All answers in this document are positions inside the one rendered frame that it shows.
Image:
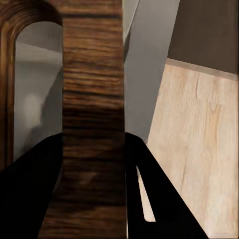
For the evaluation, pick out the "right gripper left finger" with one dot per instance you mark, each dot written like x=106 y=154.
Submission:
x=26 y=187

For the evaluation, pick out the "drop in sink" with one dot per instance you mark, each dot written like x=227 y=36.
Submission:
x=38 y=86

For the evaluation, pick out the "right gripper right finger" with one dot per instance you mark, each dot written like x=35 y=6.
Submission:
x=173 y=218

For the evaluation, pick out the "cutting board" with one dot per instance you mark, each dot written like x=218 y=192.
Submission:
x=90 y=201

